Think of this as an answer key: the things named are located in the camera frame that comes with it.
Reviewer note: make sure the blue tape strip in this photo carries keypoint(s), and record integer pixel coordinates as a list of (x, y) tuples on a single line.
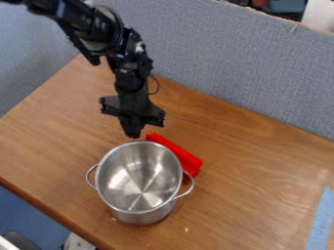
[(322, 222)]

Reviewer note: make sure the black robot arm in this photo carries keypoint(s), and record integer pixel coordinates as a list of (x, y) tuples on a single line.
[(100, 36)]

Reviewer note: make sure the stainless steel pot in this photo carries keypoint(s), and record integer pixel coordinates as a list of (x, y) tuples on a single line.
[(139, 180)]

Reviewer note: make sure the grey fabric partition panel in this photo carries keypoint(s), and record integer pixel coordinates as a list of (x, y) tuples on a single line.
[(256, 61)]

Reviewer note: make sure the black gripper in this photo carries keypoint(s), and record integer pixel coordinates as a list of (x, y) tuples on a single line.
[(134, 109)]

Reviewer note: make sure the red plastic block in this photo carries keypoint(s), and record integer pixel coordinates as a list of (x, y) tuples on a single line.
[(191, 163)]

